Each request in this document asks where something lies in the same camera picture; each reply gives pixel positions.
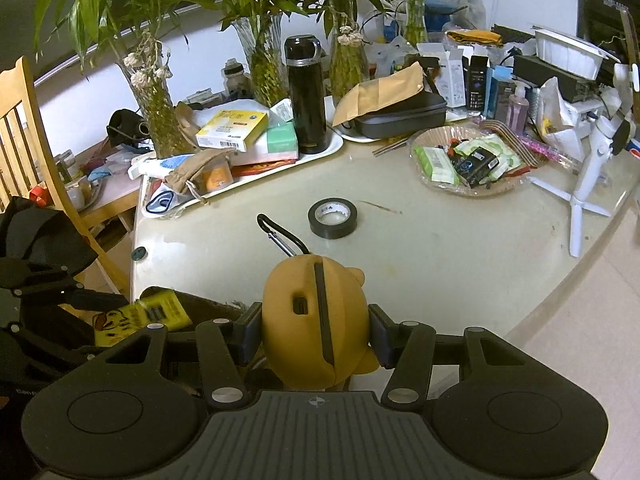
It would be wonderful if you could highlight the white plate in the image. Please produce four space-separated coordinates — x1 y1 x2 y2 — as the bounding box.
332 119 397 144

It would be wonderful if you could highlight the pink plastic wrapper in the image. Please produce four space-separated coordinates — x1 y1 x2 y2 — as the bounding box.
517 132 562 162

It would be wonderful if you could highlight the black foil packet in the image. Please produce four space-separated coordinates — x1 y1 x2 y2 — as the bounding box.
449 147 501 189

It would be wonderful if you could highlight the black carton box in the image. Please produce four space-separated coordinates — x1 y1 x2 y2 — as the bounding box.
465 55 489 111

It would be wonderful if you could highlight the white takeaway container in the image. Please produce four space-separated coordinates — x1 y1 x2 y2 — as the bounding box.
532 27 609 81

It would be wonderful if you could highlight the pink soap bottle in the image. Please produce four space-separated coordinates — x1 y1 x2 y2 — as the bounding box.
505 82 531 134

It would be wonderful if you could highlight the brown paper bag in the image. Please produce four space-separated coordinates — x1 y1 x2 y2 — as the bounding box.
174 102 222 144

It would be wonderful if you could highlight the small black tripod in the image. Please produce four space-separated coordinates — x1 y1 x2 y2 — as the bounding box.
417 57 442 94

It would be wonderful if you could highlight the white blue plastic bag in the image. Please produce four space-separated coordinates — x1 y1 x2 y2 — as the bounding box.
372 35 419 81

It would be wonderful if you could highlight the cut glass vase with bamboo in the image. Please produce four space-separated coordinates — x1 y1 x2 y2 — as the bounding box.
200 0 301 107

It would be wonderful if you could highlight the black cable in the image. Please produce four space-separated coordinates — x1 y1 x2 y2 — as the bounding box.
360 9 402 42

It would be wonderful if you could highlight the black zip case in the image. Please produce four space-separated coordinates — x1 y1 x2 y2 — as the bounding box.
349 91 448 140

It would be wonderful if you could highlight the small white packet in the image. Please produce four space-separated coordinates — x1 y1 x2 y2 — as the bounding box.
270 98 296 124

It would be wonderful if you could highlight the yellow white box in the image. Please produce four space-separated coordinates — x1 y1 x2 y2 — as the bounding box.
195 109 269 152

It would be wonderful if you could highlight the white gimbal tripod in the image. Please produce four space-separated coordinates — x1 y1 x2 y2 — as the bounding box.
529 62 640 259

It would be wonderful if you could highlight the wooden chair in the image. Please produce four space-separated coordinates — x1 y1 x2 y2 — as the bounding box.
0 56 132 297

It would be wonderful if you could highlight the green tissue pack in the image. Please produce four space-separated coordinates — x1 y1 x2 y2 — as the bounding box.
265 120 300 154

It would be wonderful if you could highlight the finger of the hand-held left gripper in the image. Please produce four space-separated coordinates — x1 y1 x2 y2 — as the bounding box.
0 257 84 297
55 291 132 313

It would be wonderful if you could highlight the yellow cartoon card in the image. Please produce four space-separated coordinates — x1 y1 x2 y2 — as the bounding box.
94 294 192 347

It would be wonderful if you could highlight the orange round jar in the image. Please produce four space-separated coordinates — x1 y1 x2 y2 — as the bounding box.
202 164 234 194

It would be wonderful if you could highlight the black thermos bottle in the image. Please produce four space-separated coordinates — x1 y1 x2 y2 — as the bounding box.
284 35 328 156

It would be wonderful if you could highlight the thin brown twig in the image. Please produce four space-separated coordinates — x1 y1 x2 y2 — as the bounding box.
357 200 404 215

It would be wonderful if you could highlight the brown paper envelope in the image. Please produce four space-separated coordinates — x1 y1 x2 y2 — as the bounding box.
332 61 425 126

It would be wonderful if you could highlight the black flat device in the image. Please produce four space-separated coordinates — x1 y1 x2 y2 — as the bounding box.
512 52 597 102

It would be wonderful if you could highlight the tall glass vase with bamboo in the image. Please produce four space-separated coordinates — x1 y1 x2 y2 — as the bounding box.
30 0 197 159

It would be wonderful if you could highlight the yellow black cloth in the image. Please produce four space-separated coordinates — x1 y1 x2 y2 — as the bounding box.
445 30 503 46

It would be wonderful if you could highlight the red flat box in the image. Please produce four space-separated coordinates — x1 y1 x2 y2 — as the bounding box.
231 156 299 177

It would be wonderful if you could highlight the dark cloth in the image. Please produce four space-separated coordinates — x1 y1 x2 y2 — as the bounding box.
0 196 99 277

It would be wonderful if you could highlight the wooden side table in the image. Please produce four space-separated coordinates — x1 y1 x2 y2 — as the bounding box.
47 149 147 243

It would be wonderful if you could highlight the white blue plastic packet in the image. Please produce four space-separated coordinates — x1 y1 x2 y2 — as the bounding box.
127 154 197 182

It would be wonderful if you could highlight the rainbow ribbon cable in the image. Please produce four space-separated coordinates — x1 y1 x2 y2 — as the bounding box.
371 120 539 167

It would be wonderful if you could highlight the small glass vase with bamboo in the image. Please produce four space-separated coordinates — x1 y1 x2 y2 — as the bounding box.
385 0 451 46

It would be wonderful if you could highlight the long white tray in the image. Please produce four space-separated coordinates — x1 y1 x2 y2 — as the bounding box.
140 95 345 221

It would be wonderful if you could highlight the conical glass vase with bamboo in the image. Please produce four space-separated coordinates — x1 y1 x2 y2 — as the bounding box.
300 0 373 98

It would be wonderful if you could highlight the black tape roll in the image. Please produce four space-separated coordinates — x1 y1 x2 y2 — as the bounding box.
308 198 361 239

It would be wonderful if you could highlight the yellow silicone pouch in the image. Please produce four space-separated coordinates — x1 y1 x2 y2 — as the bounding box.
262 255 381 392

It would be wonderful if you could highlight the white carton box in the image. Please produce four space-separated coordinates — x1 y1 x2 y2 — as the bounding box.
417 42 469 109

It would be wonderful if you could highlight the white green wipe packet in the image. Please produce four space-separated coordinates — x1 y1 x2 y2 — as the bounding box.
452 137 522 181

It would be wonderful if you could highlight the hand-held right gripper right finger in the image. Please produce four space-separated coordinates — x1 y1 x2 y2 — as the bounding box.
367 303 532 407

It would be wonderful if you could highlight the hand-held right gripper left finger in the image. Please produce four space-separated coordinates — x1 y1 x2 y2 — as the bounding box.
92 301 264 407

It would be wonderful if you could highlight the glass bowl of packets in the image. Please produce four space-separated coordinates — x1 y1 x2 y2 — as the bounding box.
410 127 534 199

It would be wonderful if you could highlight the silver black carabiner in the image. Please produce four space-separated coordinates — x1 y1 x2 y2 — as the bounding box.
256 213 312 257

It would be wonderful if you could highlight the tan drawstring pouch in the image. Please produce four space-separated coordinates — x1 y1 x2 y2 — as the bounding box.
164 148 237 201

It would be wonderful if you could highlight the blue carton box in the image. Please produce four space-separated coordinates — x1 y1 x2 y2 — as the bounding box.
482 67 516 119

